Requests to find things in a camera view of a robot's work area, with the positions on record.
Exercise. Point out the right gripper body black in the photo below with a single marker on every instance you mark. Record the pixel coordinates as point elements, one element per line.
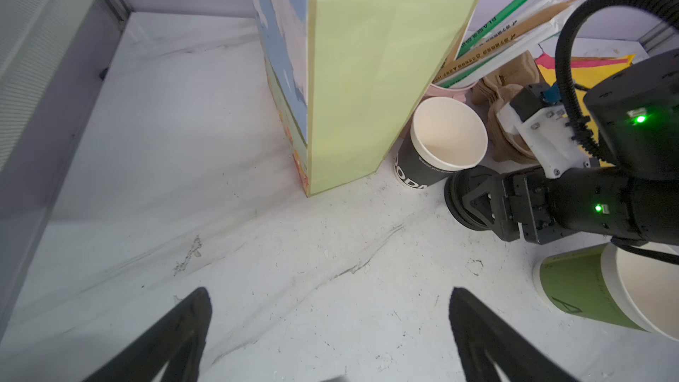
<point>528,206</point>

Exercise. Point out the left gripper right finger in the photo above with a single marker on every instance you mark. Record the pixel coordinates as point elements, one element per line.
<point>488,347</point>

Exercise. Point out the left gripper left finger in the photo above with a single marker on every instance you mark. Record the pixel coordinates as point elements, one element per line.
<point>172,348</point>

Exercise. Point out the green paper coffee cup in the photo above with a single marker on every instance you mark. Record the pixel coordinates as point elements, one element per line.
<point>610,285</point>

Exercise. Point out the brown pulp cup carrier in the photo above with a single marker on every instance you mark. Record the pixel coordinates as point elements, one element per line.
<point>497,90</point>

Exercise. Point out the black plastic cup lid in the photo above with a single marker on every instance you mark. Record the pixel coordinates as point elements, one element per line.
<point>468,196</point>

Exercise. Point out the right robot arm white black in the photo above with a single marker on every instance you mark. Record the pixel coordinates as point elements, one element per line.
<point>608,162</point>

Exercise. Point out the black paper coffee cup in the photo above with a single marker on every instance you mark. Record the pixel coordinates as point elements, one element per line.
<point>446,136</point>

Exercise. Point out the green paper takeout bag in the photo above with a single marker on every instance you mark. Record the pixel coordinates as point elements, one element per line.
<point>346,76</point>

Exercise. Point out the yellow napkin stack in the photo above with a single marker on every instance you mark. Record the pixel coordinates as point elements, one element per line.
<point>587,72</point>

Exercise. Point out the pink straw holder cup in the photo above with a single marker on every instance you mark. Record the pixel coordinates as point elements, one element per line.
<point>459,94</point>

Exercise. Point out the green wrapped straw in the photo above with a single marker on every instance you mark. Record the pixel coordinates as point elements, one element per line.
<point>484,30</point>

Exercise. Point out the white mesh shelf lower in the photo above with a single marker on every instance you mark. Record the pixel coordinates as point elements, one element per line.
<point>35,35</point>

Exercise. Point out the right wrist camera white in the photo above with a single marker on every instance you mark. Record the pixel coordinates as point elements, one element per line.
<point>546,129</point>

